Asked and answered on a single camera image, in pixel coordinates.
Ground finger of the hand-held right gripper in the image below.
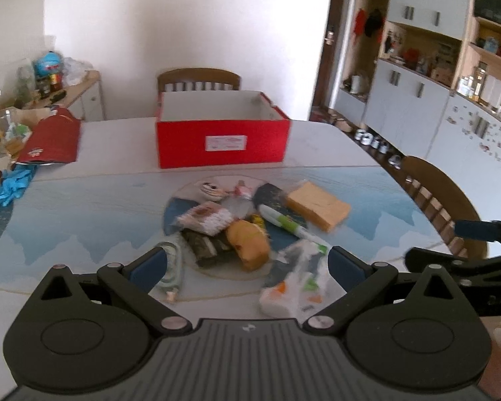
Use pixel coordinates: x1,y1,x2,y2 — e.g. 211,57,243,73
454,216,501,244
404,247,501,288

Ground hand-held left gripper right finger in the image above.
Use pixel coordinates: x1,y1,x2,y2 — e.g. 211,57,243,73
303,246,468,337

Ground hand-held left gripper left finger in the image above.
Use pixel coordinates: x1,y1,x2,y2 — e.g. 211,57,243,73
29,246,193,337

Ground dark snack packet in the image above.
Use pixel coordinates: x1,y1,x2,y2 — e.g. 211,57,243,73
181,229,234,268

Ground white plastic packet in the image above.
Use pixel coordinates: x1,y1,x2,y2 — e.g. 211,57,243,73
259,240,343,318

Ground bread slice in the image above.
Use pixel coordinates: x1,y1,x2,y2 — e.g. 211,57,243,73
285,180,352,233

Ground green white tube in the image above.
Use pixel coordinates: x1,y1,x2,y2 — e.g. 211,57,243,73
257,204,328,250

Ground orange hamster toy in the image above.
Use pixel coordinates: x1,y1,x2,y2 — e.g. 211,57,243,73
226,219,272,271

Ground red cardboard box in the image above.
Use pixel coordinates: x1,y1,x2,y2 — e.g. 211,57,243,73
155,90,292,170

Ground wooden chair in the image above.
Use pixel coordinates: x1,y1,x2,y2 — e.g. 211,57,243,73
157,68,241,93
398,155,489,260

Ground red white snack packet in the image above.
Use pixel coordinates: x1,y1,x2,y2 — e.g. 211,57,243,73
173,200,234,237

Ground small brown white figurine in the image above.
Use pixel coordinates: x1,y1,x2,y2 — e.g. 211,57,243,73
198,180,228,201

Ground pink candy wrapper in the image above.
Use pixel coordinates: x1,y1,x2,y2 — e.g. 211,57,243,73
229,180,255,201

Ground row of shoes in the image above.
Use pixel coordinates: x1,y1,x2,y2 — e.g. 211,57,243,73
353,127,403,168

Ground blue gloves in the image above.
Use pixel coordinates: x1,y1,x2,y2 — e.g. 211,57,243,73
0,163,36,207

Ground white sideboard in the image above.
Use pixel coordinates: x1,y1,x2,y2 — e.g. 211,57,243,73
25,70,106,124

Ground clear plastic bag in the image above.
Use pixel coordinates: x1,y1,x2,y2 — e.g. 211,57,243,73
62,56,95,86

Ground glass jar with plants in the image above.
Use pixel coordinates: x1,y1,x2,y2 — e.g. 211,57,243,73
16,64,36,107

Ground black hanging bag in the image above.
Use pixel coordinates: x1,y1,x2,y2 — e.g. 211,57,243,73
365,8,385,38

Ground red hanging ornament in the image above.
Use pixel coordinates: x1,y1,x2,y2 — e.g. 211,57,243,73
353,8,368,38

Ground brown door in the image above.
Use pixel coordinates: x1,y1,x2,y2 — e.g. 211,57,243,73
309,0,355,122

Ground white wall cabinet unit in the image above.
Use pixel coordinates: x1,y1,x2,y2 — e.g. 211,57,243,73
334,0,501,201

